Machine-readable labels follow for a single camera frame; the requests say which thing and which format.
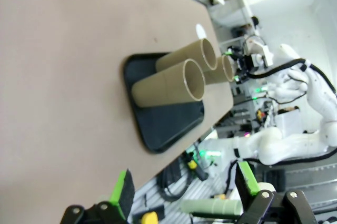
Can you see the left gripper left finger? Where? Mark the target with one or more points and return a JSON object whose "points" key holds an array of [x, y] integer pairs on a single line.
{"points": [[123, 189]]}

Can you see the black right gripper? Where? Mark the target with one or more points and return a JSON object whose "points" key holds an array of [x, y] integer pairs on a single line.
{"points": [[247, 63]]}

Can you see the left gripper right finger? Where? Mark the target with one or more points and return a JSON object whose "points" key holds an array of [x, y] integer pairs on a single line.
{"points": [[247, 179]]}

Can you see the brown paper cup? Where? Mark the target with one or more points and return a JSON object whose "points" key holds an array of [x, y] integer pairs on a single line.
{"points": [[158, 90], [181, 54], [214, 75]]}

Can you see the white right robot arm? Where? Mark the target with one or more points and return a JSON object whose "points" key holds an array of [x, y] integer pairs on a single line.
{"points": [[276, 145]]}

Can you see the yellow emergency stop button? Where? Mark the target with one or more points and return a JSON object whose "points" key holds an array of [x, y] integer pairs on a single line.
{"points": [[148, 218], [192, 164]]}

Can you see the pale green tube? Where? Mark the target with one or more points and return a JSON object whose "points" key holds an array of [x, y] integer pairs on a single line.
{"points": [[210, 206]]}

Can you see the white box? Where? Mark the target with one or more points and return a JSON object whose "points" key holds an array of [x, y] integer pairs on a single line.
{"points": [[287, 121]]}

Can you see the black plastic serving tray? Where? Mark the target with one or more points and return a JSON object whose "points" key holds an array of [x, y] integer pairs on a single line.
{"points": [[171, 124]]}

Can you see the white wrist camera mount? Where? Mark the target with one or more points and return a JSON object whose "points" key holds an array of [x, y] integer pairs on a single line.
{"points": [[260, 53]]}

